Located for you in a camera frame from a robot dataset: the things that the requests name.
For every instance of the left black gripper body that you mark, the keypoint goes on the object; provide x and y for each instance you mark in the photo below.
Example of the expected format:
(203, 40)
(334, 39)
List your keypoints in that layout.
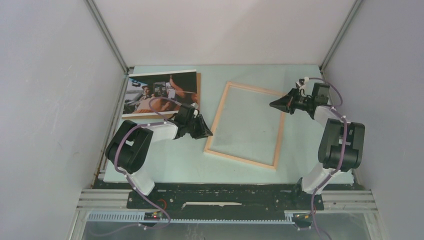
(189, 124)

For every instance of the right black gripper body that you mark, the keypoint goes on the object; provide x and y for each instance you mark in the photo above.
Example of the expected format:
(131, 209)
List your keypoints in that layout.
(301, 102)

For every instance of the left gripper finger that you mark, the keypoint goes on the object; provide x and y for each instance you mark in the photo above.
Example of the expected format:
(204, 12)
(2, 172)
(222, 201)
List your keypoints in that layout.
(199, 120)
(200, 131)

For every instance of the wooden picture frame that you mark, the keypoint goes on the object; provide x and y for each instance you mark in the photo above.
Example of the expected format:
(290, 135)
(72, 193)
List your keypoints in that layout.
(245, 128)

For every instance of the printed photo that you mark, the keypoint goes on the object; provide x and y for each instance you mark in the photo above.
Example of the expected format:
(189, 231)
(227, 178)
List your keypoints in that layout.
(155, 92)

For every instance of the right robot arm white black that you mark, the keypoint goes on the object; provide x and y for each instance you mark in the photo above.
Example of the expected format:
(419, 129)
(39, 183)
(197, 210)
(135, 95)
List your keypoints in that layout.
(342, 143)

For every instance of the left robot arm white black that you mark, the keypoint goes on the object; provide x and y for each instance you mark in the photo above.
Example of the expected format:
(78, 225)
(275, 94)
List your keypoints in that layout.
(129, 146)

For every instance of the brown backing board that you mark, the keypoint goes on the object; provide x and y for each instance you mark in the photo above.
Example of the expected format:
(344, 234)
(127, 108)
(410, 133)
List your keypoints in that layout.
(198, 92)

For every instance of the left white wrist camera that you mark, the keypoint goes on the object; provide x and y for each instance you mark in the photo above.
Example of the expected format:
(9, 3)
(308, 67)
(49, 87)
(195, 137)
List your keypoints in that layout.
(195, 107)

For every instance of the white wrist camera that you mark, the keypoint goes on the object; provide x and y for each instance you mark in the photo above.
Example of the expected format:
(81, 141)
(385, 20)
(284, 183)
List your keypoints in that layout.
(302, 82)
(195, 107)

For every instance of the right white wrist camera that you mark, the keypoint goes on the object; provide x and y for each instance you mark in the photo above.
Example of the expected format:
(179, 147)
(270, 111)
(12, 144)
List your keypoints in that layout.
(302, 82)

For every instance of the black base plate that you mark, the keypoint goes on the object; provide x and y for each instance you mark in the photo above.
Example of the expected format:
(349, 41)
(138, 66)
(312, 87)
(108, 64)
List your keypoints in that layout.
(227, 202)

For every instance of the aluminium rail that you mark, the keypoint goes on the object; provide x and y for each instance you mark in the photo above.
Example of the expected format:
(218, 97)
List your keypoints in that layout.
(334, 201)

